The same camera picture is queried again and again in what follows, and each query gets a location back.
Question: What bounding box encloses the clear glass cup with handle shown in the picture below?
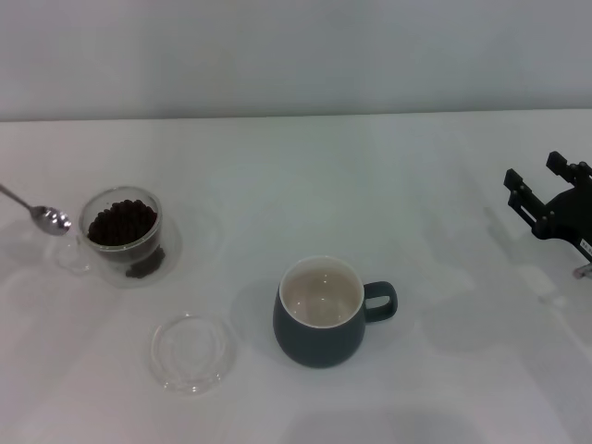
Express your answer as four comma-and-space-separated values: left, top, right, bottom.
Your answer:
55, 184, 185, 290

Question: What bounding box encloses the dark grey ceramic mug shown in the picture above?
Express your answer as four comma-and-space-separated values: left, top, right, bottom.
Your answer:
272, 254, 400, 370

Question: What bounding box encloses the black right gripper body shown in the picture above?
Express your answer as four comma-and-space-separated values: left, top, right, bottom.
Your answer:
531, 178, 592, 260

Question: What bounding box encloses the dark coffee beans pile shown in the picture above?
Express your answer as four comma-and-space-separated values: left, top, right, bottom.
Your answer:
86, 199, 157, 246

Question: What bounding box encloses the blue handled metal spoon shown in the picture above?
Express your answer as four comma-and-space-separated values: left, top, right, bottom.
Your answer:
0, 183, 73, 238

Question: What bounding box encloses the clear round glass dish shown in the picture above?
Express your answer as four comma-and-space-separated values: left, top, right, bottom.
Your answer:
149, 311, 240, 397

